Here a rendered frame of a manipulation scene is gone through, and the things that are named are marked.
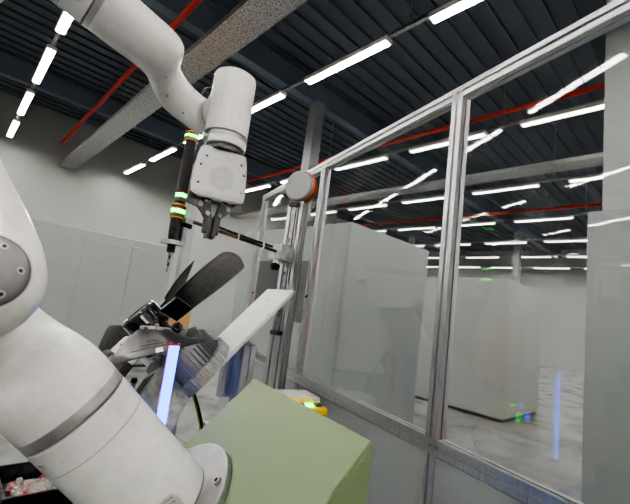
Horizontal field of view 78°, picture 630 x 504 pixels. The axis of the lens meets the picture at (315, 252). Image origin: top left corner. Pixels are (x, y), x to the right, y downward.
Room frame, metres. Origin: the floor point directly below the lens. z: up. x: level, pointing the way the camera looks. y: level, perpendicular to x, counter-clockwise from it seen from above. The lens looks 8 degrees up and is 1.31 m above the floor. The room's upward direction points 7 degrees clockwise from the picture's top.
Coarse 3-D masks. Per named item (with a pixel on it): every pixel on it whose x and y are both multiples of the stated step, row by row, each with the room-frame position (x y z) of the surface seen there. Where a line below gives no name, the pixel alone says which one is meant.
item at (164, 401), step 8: (168, 352) 0.86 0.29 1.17; (176, 352) 0.87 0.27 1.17; (168, 360) 0.86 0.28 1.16; (176, 360) 0.87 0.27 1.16; (168, 368) 0.87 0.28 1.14; (168, 376) 0.87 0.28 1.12; (168, 384) 0.87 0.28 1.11; (168, 392) 0.87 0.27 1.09; (160, 400) 0.86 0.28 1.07; (168, 400) 0.87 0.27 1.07; (160, 408) 0.86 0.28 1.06; (160, 416) 0.87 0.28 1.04
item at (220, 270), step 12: (228, 252) 1.18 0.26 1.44; (216, 264) 1.21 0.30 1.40; (228, 264) 1.26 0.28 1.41; (240, 264) 1.32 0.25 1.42; (192, 276) 1.19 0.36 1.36; (204, 276) 1.23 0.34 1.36; (216, 276) 1.27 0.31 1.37; (228, 276) 1.32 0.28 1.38; (192, 288) 1.24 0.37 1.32; (204, 288) 1.28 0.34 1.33; (216, 288) 1.32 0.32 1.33; (192, 300) 1.28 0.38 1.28
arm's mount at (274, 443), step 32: (256, 384) 0.70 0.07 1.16; (224, 416) 0.68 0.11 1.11; (256, 416) 0.62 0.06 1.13; (288, 416) 0.58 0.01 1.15; (320, 416) 0.54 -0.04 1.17; (224, 448) 0.60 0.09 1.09; (256, 448) 0.56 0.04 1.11; (288, 448) 0.52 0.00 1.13; (320, 448) 0.49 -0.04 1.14; (352, 448) 0.46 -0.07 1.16; (256, 480) 0.51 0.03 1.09; (288, 480) 0.48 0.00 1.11; (320, 480) 0.45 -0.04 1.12; (352, 480) 0.45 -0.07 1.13
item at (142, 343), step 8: (136, 336) 1.07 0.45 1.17; (144, 336) 1.06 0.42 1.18; (152, 336) 1.06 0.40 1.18; (160, 336) 1.07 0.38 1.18; (168, 336) 1.08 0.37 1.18; (176, 336) 1.09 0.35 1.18; (184, 336) 1.10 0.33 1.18; (128, 344) 1.01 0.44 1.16; (136, 344) 1.01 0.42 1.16; (144, 344) 1.00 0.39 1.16; (152, 344) 1.00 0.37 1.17; (160, 344) 1.00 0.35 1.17; (184, 344) 0.98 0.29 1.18; (192, 344) 0.98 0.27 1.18; (120, 352) 0.97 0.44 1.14; (128, 352) 0.97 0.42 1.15; (136, 352) 0.96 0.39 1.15; (144, 352) 0.95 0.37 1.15; (152, 352) 0.95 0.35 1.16; (160, 352) 0.95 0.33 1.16; (112, 360) 0.94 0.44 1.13; (120, 360) 0.93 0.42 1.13; (128, 360) 0.93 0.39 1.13
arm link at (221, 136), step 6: (204, 132) 0.70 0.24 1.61; (210, 132) 0.69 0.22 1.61; (216, 132) 0.69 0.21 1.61; (222, 132) 0.69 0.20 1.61; (228, 132) 0.69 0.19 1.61; (234, 132) 0.69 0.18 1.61; (204, 138) 0.70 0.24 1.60; (210, 138) 0.69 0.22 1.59; (216, 138) 0.69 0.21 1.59; (222, 138) 0.69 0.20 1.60; (228, 138) 0.69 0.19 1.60; (234, 138) 0.69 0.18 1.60; (240, 138) 0.70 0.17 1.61; (204, 144) 0.72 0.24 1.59; (222, 144) 0.70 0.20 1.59; (228, 144) 0.70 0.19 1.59; (234, 144) 0.70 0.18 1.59; (240, 144) 0.71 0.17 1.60; (246, 144) 0.73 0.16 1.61; (240, 150) 0.72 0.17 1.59
